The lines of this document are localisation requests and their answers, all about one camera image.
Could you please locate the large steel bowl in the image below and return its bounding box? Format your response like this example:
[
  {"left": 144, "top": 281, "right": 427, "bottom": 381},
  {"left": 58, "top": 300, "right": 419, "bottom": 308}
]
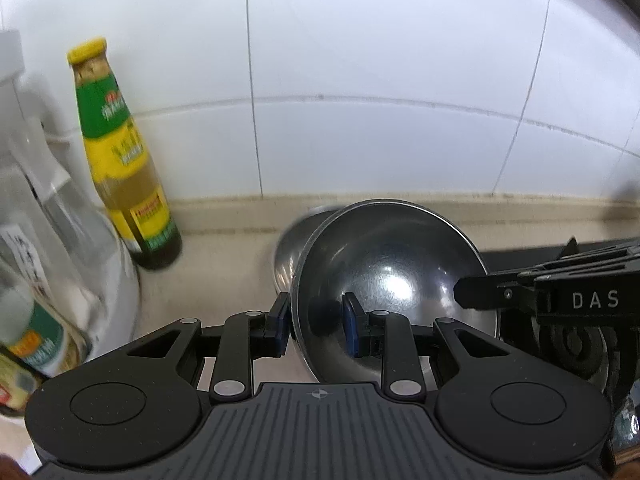
[{"left": 291, "top": 200, "right": 499, "bottom": 384}]

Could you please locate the medium steel bowl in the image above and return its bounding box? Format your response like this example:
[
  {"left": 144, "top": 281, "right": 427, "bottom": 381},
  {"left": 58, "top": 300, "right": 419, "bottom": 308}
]
[{"left": 271, "top": 205, "right": 343, "bottom": 292}]

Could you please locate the green yellow label oil bottle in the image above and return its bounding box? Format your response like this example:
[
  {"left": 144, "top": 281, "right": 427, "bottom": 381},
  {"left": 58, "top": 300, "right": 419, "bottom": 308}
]
[{"left": 67, "top": 37, "right": 182, "bottom": 270}]

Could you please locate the white rotating condiment rack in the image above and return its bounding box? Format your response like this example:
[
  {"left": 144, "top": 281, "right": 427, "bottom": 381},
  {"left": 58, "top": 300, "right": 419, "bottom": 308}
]
[{"left": 0, "top": 28, "right": 142, "bottom": 418}]

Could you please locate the yellow cap vinegar bottle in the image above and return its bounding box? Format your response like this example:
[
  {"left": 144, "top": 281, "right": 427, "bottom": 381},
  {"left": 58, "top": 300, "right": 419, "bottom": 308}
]
[{"left": 0, "top": 347, "right": 46, "bottom": 417}]

